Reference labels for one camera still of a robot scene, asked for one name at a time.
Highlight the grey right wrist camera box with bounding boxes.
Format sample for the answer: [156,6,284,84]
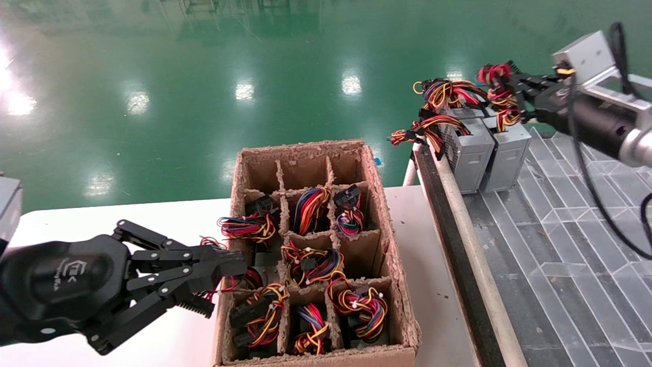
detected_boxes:
[553,31,652,118]

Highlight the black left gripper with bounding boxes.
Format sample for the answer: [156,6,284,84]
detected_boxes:
[0,234,226,356]

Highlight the brown cardboard divider box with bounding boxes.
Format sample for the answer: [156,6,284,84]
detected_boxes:
[213,140,422,367]

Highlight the conveyor belt with clear dividers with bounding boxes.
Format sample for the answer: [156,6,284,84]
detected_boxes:
[461,125,652,367]

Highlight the red wire bundle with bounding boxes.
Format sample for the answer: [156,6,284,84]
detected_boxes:
[176,235,265,318]

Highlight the white conveyor frame post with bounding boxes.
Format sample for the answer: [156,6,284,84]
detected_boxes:
[402,153,419,187]

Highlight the grey power supply coloured cables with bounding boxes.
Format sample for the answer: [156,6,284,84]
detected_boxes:
[476,61,533,194]
[329,278,389,343]
[282,241,348,287]
[413,76,492,123]
[229,283,289,357]
[293,303,329,356]
[293,186,333,236]
[334,185,365,239]
[218,195,280,266]
[389,114,496,195]

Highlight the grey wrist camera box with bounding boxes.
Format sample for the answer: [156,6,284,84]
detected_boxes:
[553,31,652,118]
[0,176,23,251]

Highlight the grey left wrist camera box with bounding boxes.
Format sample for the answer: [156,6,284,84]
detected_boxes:
[0,176,23,251]

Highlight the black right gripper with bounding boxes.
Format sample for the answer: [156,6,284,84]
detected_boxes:
[509,73,637,160]

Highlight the beige conveyor side rail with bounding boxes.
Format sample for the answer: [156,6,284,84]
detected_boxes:
[415,141,529,367]

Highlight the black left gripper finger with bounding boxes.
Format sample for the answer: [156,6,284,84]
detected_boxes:
[112,219,248,279]

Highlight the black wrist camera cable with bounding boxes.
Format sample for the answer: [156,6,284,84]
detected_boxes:
[565,21,652,246]

